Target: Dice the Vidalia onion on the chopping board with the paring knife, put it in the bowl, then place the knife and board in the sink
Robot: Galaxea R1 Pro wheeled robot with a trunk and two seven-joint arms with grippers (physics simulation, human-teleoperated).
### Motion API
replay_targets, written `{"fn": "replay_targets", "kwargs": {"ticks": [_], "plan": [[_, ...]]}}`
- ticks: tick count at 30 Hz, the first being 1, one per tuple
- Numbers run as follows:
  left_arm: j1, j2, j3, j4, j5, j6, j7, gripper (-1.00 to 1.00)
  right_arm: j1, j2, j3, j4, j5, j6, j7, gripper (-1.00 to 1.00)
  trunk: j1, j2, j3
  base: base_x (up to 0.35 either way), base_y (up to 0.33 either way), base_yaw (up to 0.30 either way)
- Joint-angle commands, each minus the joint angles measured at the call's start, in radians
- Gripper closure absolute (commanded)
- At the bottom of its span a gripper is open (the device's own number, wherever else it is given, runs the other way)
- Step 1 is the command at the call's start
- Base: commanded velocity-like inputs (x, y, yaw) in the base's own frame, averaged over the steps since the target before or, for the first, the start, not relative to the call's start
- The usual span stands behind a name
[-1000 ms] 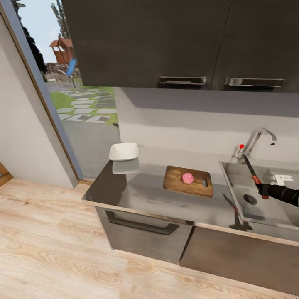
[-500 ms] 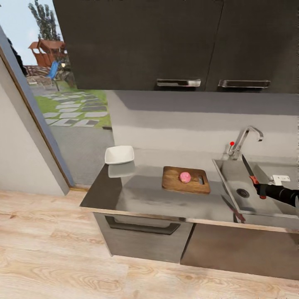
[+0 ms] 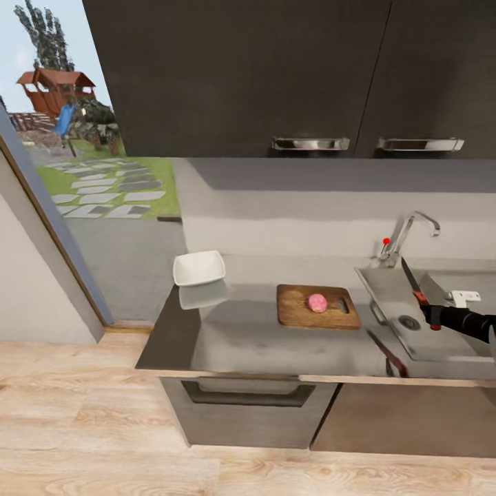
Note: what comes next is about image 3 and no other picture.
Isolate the cutting board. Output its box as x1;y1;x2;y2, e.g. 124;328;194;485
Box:
277;285;362;329

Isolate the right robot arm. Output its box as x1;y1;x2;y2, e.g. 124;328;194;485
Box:
420;290;496;364

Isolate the parer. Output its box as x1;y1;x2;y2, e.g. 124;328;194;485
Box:
399;257;442;331

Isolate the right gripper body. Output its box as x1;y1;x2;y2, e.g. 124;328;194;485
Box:
424;304;476;336

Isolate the vidalia onion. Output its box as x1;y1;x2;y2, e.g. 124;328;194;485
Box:
307;293;325;313

